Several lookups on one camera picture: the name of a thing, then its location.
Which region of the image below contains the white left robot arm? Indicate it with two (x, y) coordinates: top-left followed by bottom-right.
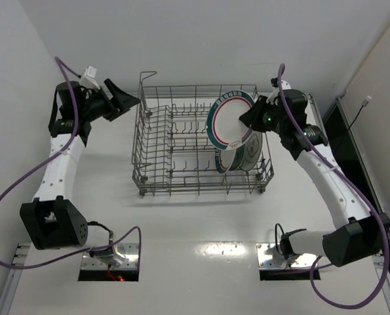
(20, 79), (140, 250)

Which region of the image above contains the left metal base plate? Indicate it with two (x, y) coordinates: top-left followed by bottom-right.
(81, 243), (139, 271)

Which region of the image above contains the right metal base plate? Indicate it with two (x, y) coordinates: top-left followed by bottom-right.
(256, 243), (317, 271)

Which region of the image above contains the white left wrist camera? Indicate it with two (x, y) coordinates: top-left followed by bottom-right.
(79, 66), (100, 91)

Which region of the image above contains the blue floral green plate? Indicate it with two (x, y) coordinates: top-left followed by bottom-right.
(229, 145), (245, 171)

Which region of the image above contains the metal base plate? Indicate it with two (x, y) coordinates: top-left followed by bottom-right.
(81, 243), (139, 271)
(256, 243), (317, 271)

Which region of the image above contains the white gold rimmed plate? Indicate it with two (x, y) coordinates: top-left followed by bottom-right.
(240, 131), (263, 171)

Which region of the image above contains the aluminium table frame rail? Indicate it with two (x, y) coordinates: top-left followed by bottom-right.
(0, 91), (390, 315)

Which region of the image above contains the teal red rimmed plate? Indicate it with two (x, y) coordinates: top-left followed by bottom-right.
(206, 90), (254, 150)
(214, 148), (237, 174)

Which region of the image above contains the grey wire dish rack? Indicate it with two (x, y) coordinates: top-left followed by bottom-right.
(132, 71), (274, 196)

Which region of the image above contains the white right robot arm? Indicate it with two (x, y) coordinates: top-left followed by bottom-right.
(239, 89), (390, 267)

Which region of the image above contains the hanging black usb cable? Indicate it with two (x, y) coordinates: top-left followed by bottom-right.
(330, 94), (372, 157)

